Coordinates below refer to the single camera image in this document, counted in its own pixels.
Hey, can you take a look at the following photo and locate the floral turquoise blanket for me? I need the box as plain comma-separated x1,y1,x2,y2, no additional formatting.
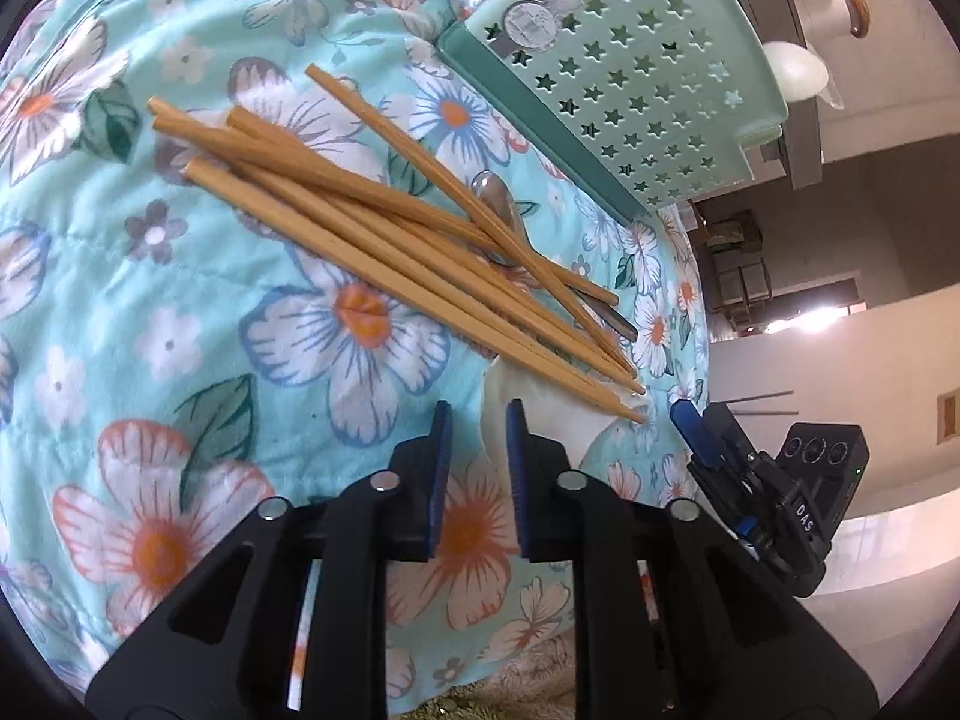
0,0,713,720

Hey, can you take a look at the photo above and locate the grey concrete kitchen counter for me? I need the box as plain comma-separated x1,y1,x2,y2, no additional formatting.
705,0,826,192

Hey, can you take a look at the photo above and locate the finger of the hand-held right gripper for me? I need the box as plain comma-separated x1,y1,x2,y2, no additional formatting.
669,398,745,539
703,402,775,482

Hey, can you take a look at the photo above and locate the metal spoon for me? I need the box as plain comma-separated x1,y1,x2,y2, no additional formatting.
470,170,638,342

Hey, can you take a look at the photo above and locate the green star-holed utensil basket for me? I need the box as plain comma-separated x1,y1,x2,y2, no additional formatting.
437,0,790,224

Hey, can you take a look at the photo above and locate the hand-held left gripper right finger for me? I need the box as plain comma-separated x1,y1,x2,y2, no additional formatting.
505,398,880,720

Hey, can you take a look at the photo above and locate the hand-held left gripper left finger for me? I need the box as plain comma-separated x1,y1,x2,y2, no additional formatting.
85,400,455,720

